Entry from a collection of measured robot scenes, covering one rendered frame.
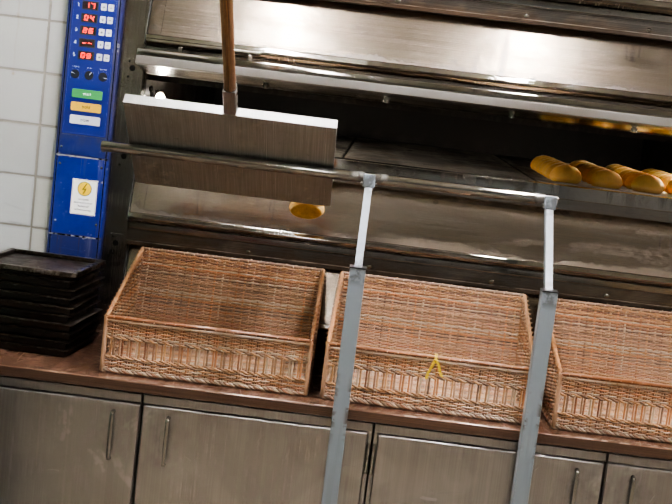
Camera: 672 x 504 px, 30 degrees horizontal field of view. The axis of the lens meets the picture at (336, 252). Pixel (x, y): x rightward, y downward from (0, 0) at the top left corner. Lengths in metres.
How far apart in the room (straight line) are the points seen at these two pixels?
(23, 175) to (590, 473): 1.84
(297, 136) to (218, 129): 0.21
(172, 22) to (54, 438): 1.24
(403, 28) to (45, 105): 1.08
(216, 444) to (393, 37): 1.28
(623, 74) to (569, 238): 0.50
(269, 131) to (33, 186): 0.89
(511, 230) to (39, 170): 1.41
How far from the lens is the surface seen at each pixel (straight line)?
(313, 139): 3.25
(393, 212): 3.72
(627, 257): 3.78
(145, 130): 3.34
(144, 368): 3.34
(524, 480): 3.26
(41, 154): 3.83
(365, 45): 3.68
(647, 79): 3.75
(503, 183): 3.71
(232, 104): 3.19
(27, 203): 3.85
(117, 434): 3.34
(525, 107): 3.56
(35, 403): 3.37
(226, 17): 2.95
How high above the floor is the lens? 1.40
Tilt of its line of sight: 8 degrees down
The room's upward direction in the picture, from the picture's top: 7 degrees clockwise
